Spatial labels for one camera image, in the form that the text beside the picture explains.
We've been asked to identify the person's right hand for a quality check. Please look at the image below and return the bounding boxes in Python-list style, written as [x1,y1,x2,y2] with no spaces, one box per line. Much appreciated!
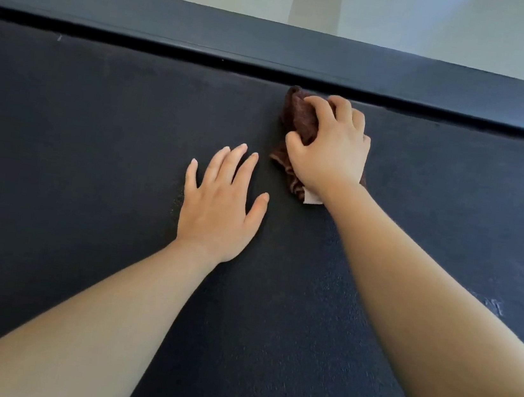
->
[278,89,377,205]

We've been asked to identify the person's left hand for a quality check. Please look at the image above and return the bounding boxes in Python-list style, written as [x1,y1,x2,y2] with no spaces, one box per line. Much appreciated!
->
[173,136,277,270]

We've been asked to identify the brown cleaning cloth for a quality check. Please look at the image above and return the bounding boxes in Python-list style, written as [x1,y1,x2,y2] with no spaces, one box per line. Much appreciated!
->
[263,83,380,213]

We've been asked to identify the person's left forearm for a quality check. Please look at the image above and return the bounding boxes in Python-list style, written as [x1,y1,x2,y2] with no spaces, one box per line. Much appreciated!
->
[0,214,220,397]

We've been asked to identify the person's right forearm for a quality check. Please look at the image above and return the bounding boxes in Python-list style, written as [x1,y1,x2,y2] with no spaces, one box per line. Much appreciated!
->
[296,178,524,397]

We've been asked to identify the black treadmill belt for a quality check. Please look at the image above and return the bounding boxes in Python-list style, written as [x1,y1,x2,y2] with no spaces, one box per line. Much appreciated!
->
[0,17,524,397]

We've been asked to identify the dark treadmill side rail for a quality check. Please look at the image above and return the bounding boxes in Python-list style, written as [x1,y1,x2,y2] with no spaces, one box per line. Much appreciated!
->
[0,0,524,143]

